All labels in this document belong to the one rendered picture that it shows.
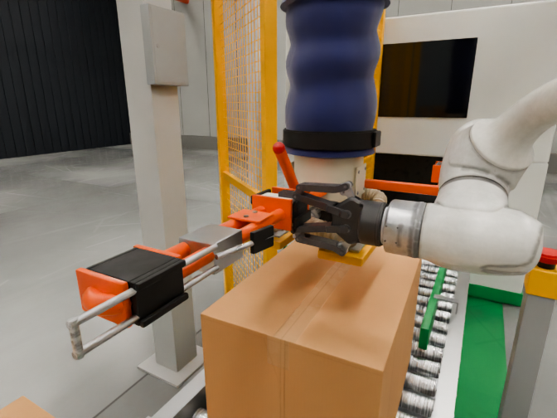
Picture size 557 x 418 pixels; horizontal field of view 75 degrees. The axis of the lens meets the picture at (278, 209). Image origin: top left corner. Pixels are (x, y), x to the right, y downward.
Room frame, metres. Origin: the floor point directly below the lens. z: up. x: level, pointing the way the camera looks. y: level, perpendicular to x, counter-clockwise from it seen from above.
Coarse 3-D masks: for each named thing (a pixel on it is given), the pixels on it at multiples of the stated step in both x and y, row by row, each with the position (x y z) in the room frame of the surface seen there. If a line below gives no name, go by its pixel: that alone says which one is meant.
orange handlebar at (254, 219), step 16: (320, 192) 0.78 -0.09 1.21; (416, 192) 0.83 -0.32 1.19; (432, 192) 0.81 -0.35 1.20; (256, 208) 0.63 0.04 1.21; (224, 224) 0.55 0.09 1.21; (240, 224) 0.57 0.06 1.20; (256, 224) 0.55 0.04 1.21; (272, 224) 0.59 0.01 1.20; (208, 256) 0.44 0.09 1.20; (192, 272) 0.41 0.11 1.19; (96, 304) 0.32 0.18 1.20
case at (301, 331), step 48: (240, 288) 0.82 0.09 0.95; (288, 288) 0.82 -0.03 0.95; (336, 288) 0.82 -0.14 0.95; (384, 288) 0.82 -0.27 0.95; (240, 336) 0.66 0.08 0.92; (288, 336) 0.62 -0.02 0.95; (336, 336) 0.62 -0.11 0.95; (384, 336) 0.62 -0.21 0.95; (240, 384) 0.66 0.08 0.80; (288, 384) 0.61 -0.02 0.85; (336, 384) 0.56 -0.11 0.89; (384, 384) 0.55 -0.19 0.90
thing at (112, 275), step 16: (128, 256) 0.39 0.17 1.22; (144, 256) 0.39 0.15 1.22; (160, 256) 0.39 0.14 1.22; (176, 256) 0.39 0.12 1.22; (80, 272) 0.35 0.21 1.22; (96, 272) 0.35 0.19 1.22; (112, 272) 0.35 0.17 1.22; (128, 272) 0.35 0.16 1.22; (144, 272) 0.35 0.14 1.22; (80, 288) 0.35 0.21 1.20; (96, 288) 0.34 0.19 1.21; (112, 288) 0.33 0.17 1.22; (128, 288) 0.33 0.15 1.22; (128, 304) 0.32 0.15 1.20; (112, 320) 0.33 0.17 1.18
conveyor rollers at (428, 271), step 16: (432, 272) 1.77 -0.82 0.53; (448, 272) 1.74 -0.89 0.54; (432, 288) 1.60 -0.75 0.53; (448, 288) 1.57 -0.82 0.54; (448, 304) 1.41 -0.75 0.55; (416, 320) 1.30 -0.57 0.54; (416, 336) 1.21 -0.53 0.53; (432, 336) 1.19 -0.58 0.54; (416, 352) 1.12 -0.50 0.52; (432, 352) 1.10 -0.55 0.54; (416, 368) 1.04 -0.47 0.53; (432, 368) 1.02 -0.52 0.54; (416, 384) 0.96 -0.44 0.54; (432, 384) 0.94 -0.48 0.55; (400, 400) 0.89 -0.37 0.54; (416, 400) 0.88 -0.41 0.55; (432, 400) 0.88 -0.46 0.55; (400, 416) 0.82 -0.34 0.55
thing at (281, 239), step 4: (276, 232) 0.82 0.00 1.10; (280, 232) 0.82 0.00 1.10; (284, 232) 0.83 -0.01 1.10; (288, 232) 0.84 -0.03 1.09; (276, 236) 0.81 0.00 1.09; (280, 236) 0.81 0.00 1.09; (284, 236) 0.81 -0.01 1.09; (288, 236) 0.81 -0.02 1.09; (292, 236) 0.83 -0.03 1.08; (276, 240) 0.79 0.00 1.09; (280, 240) 0.79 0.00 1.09; (284, 240) 0.79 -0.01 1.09; (288, 240) 0.81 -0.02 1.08; (292, 240) 0.83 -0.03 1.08; (276, 244) 0.78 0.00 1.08; (280, 244) 0.77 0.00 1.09; (284, 244) 0.79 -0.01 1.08; (276, 248) 0.78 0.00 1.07; (280, 248) 0.78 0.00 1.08
